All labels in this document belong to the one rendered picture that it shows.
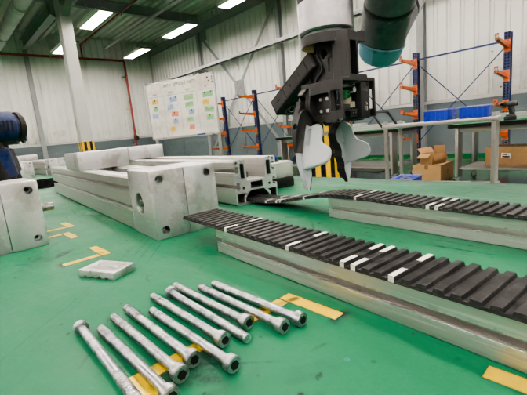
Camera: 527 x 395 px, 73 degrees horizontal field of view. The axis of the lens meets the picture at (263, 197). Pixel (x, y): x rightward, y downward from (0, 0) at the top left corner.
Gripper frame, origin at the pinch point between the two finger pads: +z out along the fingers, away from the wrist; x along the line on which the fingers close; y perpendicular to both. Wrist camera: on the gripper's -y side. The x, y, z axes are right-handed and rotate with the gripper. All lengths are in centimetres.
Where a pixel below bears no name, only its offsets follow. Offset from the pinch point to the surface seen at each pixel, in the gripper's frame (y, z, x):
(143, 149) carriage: -75, -6, -1
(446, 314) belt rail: 28.6, 3.6, -20.9
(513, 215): 25.9, 2.0, -2.5
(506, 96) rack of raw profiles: -212, -33, 695
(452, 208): 19.9, 2.1, -1.5
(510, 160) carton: -127, 52, 463
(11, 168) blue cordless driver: -48, -6, -37
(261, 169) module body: -18.8, -0.7, 2.3
